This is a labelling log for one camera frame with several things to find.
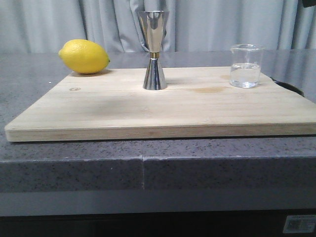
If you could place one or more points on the steel double jigger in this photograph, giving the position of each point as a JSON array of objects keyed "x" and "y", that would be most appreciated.
[{"x": 154, "y": 51}]

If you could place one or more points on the glass measuring beaker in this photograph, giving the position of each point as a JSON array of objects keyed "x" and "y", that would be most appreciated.
[{"x": 246, "y": 65}]

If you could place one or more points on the wooden cutting board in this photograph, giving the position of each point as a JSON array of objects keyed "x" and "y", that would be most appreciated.
[{"x": 198, "y": 102}]

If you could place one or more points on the yellow lemon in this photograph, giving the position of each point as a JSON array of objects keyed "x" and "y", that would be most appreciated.
[{"x": 84, "y": 56}]

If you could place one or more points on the white label sticker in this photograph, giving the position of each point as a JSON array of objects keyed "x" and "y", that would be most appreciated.
[{"x": 299, "y": 224}]

